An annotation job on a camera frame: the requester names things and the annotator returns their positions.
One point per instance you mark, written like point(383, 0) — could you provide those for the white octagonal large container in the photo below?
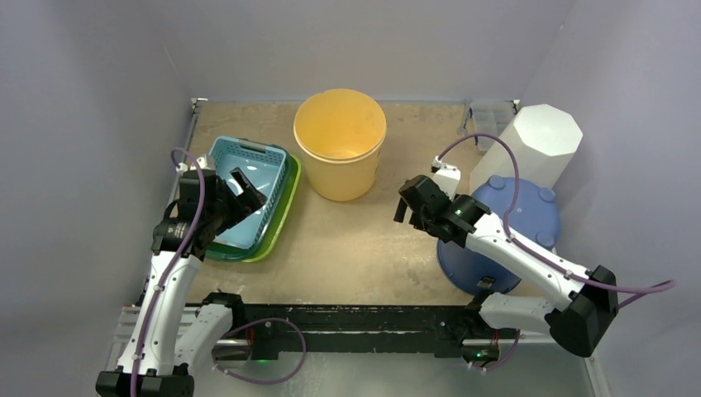
point(543, 140)

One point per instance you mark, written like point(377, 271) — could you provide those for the clear plastic small box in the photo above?
point(491, 117)

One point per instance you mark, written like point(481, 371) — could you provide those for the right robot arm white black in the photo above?
point(577, 304)

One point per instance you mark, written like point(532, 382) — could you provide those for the lime green tray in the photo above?
point(281, 213)

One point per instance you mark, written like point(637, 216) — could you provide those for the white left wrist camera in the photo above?
point(447, 177)

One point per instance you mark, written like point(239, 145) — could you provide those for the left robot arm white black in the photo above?
point(153, 363)

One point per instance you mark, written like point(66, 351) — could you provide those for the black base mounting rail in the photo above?
point(443, 331)

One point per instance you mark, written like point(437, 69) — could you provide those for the dark green tray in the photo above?
point(219, 252)

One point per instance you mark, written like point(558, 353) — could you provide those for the light blue perforated basket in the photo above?
point(265, 166)

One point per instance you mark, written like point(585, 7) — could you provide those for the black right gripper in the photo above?
point(417, 200)

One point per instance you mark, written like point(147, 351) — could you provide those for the cream printed bucket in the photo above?
point(341, 133)

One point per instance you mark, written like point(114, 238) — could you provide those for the blue round bucket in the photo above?
point(535, 216)

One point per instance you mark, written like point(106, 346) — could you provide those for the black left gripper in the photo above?
point(255, 200)

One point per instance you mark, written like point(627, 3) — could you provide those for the small metal wrench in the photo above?
point(462, 129)

